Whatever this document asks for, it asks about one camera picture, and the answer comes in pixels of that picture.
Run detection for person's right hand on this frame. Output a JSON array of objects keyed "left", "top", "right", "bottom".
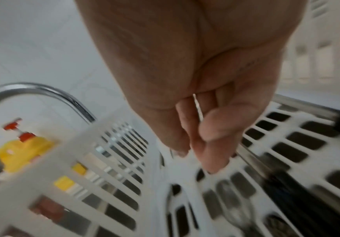
[{"left": 75, "top": 0, "right": 309, "bottom": 175}]

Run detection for thin silver metal utensil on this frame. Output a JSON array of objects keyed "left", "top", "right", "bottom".
[{"left": 192, "top": 93, "right": 204, "bottom": 122}]

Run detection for chrome curved faucet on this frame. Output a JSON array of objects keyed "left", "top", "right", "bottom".
[{"left": 0, "top": 82, "right": 98, "bottom": 176}]

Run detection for white slotted plastic basket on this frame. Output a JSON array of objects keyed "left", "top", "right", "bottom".
[{"left": 0, "top": 102, "right": 340, "bottom": 237}]

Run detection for white plastic crate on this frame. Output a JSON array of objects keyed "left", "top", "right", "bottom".
[{"left": 281, "top": 0, "right": 340, "bottom": 83}]

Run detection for yellow soap bottle red pump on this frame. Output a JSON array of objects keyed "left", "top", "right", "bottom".
[{"left": 0, "top": 118, "right": 88, "bottom": 191}]

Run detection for reddish brown object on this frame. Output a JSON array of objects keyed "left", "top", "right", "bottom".
[{"left": 29, "top": 198, "right": 66, "bottom": 224}]

